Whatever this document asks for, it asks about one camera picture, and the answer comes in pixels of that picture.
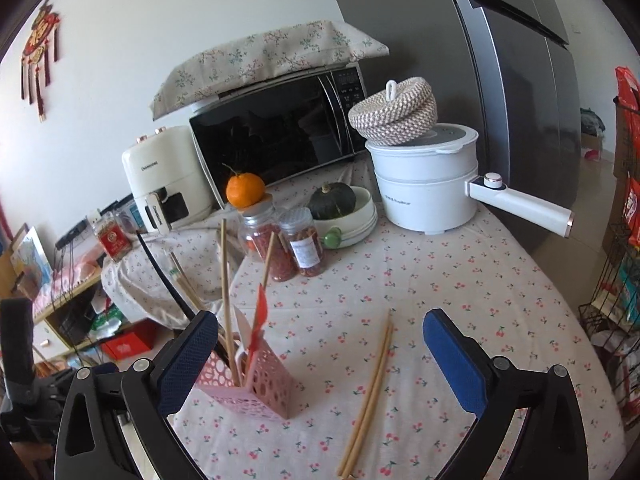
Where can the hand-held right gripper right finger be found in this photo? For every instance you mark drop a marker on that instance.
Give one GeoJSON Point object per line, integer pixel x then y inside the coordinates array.
{"type": "Point", "coordinates": [455, 365]}

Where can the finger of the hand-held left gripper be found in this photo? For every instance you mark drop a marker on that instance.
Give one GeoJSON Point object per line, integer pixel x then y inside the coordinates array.
{"type": "Point", "coordinates": [106, 368]}

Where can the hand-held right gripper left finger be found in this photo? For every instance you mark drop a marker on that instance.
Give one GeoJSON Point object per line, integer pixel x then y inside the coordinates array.
{"type": "Point", "coordinates": [190, 360]}

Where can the white paper chopstick sleeve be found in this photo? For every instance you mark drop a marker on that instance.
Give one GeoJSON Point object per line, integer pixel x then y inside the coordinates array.
{"type": "Point", "coordinates": [246, 335]}

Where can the pink perforated utensil holder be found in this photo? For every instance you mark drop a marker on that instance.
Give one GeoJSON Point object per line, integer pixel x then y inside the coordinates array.
{"type": "Point", "coordinates": [270, 380]}

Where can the long wooden chopstick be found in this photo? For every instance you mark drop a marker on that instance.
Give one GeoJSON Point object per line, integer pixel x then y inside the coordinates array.
{"type": "Point", "coordinates": [227, 285]}
{"type": "Point", "coordinates": [373, 400]}

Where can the red chopsticks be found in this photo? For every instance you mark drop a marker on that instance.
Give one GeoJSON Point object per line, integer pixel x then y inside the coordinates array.
{"type": "Point", "coordinates": [260, 310]}

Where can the bundle of chopsticks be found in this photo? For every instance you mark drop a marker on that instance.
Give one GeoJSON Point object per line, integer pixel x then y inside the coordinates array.
{"type": "Point", "coordinates": [365, 392]}

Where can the clear disposable chopsticks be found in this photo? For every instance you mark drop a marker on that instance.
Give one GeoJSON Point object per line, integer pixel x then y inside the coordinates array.
{"type": "Point", "coordinates": [175, 265]}

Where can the short wooden chopstick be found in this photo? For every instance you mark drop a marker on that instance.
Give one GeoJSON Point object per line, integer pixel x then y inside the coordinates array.
{"type": "Point", "coordinates": [270, 257]}

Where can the red box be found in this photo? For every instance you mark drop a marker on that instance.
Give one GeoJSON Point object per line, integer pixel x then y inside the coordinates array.
{"type": "Point", "coordinates": [127, 342]}

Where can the wooden shelf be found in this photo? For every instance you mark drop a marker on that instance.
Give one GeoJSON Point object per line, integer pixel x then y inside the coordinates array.
{"type": "Point", "coordinates": [55, 305]}

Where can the cherry print tablecloth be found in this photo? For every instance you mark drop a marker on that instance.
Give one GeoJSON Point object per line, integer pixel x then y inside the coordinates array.
{"type": "Point", "coordinates": [450, 280]}

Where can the colourful picture book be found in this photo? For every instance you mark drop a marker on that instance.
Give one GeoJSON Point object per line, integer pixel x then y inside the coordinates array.
{"type": "Point", "coordinates": [32, 260]}

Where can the pink cloth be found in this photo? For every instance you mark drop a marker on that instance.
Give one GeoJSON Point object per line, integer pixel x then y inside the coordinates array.
{"type": "Point", "coordinates": [80, 270]}

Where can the red labelled small jar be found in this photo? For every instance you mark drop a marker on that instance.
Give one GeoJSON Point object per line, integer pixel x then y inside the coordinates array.
{"type": "Point", "coordinates": [112, 240]}

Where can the glass jar of red berries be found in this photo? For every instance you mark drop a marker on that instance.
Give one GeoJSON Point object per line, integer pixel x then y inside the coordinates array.
{"type": "Point", "coordinates": [257, 245]}

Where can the labelled jar of red berries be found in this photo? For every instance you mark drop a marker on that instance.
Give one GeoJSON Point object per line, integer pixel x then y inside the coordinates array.
{"type": "Point", "coordinates": [302, 250]}

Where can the white ceramic bowl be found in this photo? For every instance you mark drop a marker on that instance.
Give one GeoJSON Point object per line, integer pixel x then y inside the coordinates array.
{"type": "Point", "coordinates": [357, 237]}
{"type": "Point", "coordinates": [364, 210]}

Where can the white electric cooking pot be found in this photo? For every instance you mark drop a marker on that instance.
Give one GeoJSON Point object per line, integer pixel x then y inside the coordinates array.
{"type": "Point", "coordinates": [425, 190]}

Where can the small green knob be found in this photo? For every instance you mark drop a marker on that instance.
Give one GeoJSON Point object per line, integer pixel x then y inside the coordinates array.
{"type": "Point", "coordinates": [331, 237]}

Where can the orange tangerine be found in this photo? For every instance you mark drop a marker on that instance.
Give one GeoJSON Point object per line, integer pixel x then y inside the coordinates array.
{"type": "Point", "coordinates": [245, 189]}

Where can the white air fryer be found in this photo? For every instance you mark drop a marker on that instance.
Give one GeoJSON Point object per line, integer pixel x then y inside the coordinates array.
{"type": "Point", "coordinates": [160, 175]}

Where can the blue snack packet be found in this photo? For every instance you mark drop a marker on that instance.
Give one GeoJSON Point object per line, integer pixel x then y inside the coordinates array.
{"type": "Point", "coordinates": [627, 290]}

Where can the dark green pumpkin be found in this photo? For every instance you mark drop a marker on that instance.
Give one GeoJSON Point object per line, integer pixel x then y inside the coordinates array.
{"type": "Point", "coordinates": [332, 202]}

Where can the black microwave oven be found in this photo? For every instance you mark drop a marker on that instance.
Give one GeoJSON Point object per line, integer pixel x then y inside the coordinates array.
{"type": "Point", "coordinates": [270, 135]}

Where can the dark cloth pile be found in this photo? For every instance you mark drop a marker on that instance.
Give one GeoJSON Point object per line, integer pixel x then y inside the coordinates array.
{"type": "Point", "coordinates": [592, 122]}

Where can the grey refrigerator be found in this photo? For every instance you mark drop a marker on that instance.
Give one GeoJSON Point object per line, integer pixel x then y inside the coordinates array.
{"type": "Point", "coordinates": [450, 60]}

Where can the floral cloth cover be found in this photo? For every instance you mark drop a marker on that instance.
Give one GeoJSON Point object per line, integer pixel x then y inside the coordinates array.
{"type": "Point", "coordinates": [260, 55]}

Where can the red snack packet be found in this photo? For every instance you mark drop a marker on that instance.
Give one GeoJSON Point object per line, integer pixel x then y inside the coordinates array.
{"type": "Point", "coordinates": [627, 87]}

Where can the red wall ornament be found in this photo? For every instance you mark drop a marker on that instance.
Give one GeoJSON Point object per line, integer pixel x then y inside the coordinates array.
{"type": "Point", "coordinates": [40, 45]}

